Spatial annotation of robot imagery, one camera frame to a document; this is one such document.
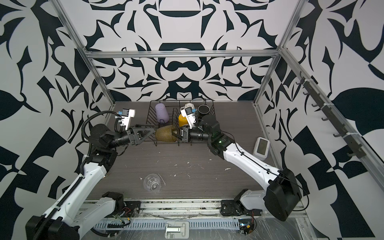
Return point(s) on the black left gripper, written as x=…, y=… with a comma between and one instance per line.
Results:
x=133, y=137

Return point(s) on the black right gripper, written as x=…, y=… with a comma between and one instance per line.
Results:
x=188, y=134

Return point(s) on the yellow mug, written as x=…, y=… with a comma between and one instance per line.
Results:
x=182, y=121

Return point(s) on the olive green glass cup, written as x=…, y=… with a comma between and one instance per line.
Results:
x=166, y=134

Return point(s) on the black mug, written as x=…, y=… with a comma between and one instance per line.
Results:
x=203, y=110

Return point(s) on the lilac plastic cup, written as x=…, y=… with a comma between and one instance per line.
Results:
x=162, y=113

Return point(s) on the white faceted mug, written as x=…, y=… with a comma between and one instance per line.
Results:
x=188, y=105

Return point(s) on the clear glass cup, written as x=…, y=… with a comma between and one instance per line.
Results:
x=152, y=183

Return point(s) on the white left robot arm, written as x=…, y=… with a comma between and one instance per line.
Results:
x=62, y=220

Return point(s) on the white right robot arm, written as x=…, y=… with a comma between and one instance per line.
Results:
x=280, y=191

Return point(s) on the white digital thermometer display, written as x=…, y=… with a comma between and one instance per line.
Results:
x=261, y=149

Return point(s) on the black wire dish rack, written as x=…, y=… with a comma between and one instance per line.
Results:
x=173, y=108

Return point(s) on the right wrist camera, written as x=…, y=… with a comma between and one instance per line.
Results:
x=189, y=114

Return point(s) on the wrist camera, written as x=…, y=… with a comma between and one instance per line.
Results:
x=124, y=118
x=189, y=114

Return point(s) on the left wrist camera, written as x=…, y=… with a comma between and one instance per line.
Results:
x=124, y=118

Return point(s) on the white cable duct strip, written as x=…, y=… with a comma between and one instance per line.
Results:
x=161, y=224

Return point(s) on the silver latch bracket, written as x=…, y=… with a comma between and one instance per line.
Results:
x=177, y=230

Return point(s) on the grey wall hook rail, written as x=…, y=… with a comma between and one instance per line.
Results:
x=333, y=115

